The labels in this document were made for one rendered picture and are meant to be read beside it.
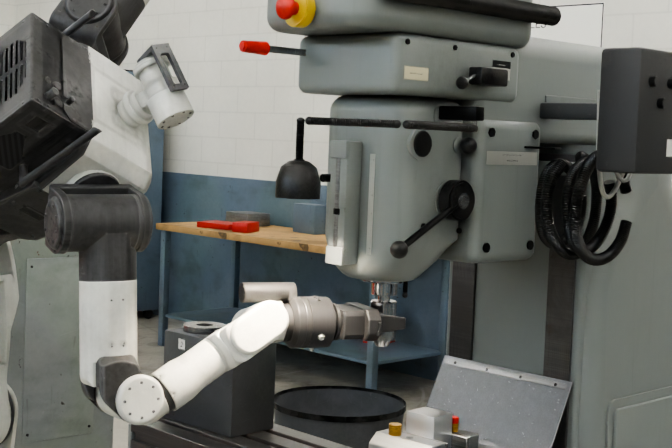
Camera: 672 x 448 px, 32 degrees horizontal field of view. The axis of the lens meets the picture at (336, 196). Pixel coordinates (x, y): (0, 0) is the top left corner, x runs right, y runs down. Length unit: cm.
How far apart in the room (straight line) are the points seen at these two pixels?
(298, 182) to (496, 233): 44
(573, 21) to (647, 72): 494
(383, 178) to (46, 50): 59
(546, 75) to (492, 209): 29
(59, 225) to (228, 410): 70
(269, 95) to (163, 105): 678
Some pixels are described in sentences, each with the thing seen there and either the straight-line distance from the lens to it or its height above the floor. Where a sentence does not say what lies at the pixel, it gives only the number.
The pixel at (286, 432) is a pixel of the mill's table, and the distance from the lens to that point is 242.
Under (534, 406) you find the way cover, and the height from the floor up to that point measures 105.
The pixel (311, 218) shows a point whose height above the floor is 99.
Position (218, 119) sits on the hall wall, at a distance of 915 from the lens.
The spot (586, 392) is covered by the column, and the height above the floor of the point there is 109.
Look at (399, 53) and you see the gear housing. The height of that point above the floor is 169.
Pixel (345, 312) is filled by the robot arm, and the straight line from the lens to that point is 200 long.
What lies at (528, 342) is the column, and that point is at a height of 117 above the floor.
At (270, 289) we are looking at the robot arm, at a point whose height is 129.
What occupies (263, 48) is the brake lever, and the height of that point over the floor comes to 170.
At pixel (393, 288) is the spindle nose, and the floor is 129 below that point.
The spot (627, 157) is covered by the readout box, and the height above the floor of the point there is 154.
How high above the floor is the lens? 156
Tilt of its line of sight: 3 degrees down
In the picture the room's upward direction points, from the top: 2 degrees clockwise
